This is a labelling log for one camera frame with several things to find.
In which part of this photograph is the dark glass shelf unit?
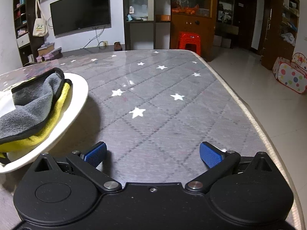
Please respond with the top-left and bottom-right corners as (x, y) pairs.
(122, 0), (172, 51)

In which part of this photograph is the pink gift box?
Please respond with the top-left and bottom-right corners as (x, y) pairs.
(37, 49), (62, 62)

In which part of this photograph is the black television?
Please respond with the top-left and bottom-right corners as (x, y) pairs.
(50, 0), (112, 37)

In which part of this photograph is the black tv console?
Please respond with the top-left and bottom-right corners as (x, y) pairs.
(60, 45), (125, 53)

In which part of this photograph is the grey yellow cleaning cloth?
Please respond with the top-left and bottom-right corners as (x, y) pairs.
(0, 67), (72, 164)

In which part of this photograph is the wooden shelf unit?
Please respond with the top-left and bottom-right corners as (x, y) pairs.
(261, 0), (300, 71)

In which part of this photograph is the polka dot play tent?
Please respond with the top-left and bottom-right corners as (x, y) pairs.
(272, 53), (307, 94)

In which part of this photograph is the cream tote bag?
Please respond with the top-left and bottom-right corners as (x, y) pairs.
(32, 0), (49, 37)

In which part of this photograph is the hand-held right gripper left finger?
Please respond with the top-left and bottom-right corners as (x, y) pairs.
(34, 142), (121, 193)

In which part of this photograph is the white plastic bag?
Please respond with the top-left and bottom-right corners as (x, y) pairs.
(281, 32), (295, 46)

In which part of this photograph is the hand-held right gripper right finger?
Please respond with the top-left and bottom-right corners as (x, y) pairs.
(185, 142), (275, 194)

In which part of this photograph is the dark bookshelf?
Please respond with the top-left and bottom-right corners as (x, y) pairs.
(12, 0), (46, 67)

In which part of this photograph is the dark door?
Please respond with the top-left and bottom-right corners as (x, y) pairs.
(234, 0), (258, 54)

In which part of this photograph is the red plastic stool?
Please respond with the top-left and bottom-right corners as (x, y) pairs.
(177, 31), (202, 55)

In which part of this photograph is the white bowl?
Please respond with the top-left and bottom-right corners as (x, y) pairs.
(0, 72), (90, 174)

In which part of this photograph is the wooden display cabinet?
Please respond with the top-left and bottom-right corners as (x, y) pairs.
(169, 0), (217, 61)

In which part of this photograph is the grey star print table cover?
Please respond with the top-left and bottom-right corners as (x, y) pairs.
(0, 49), (299, 230)

